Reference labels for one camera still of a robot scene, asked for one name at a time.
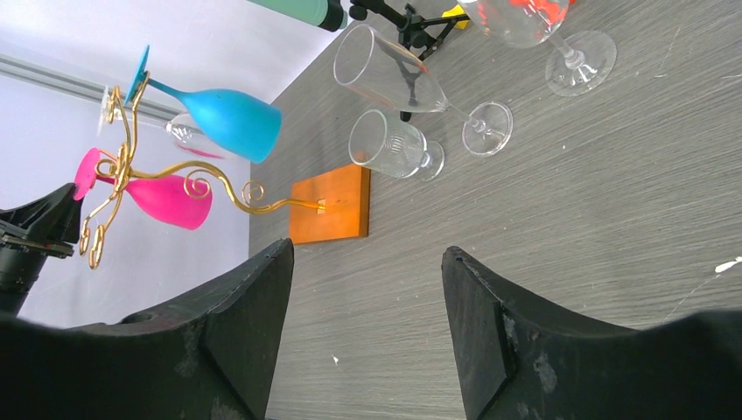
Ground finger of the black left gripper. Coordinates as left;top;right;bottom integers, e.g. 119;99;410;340
1;183;82;244

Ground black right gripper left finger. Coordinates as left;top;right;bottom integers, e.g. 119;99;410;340
1;239;294;419

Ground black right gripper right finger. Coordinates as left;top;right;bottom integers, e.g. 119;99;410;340
442;247;741;419

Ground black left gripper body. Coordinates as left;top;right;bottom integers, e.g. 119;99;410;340
1;234;74;316

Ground pink wine glass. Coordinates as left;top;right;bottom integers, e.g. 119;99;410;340
73;148;213;230

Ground blue wine glass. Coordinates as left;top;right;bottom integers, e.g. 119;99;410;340
123;46;283;164

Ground clear patterned tumbler glass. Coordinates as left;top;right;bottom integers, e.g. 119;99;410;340
348;109;445;181

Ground clear stemmed wine glass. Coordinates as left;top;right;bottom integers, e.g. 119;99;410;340
458;0;618;97

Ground clear tall flute glass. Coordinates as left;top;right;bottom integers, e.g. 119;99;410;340
333;24;514;157

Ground orange wooden rack base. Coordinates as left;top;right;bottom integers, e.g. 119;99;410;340
288;164;371;245

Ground mint green microphone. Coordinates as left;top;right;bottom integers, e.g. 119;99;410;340
250;0;348;32

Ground black tripod mic stand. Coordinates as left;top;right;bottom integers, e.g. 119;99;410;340
347;0;471;123

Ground orange rectangular block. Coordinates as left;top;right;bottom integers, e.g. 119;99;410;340
509;0;573;25

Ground yellow curved block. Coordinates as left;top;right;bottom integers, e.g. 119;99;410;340
441;4;470;30

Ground gold wire glass rack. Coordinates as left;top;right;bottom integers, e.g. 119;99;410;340
78;87;324;270

